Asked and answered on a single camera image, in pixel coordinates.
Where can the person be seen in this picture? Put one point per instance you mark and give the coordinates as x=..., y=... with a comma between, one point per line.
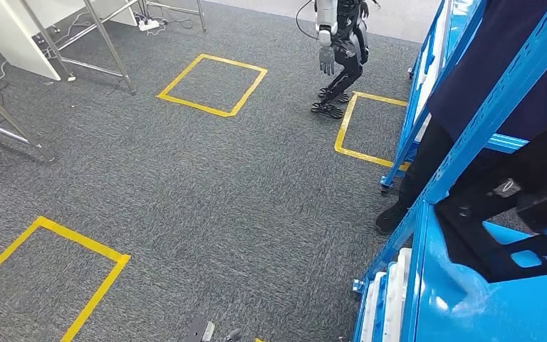
x=490, y=71

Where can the yellow tape floor square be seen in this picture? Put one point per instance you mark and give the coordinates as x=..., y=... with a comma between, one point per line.
x=84, y=241
x=193, y=106
x=345, y=122

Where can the white ribbed plastic panel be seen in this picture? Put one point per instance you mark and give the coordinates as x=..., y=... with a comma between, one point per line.
x=436, y=61
x=371, y=311
x=398, y=292

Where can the standing humanoid robot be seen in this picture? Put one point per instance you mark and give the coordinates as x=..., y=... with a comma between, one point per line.
x=349, y=47

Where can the black plastic bracket part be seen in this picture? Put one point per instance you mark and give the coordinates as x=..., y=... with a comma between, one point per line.
x=471, y=255

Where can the white partition panel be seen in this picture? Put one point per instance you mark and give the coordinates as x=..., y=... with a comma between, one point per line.
x=118, y=12
x=14, y=37

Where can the blue metal shelf rack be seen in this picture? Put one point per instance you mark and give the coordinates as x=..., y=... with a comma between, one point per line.
x=490, y=311
x=396, y=165

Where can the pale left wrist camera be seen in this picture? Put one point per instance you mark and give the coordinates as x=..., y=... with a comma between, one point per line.
x=200, y=330

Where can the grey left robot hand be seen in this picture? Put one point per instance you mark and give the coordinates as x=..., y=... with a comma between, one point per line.
x=233, y=336

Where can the standing robot's grey hand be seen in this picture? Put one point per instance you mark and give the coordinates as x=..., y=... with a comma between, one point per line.
x=327, y=59

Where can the white power strip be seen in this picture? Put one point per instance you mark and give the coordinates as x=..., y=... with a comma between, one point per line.
x=149, y=25

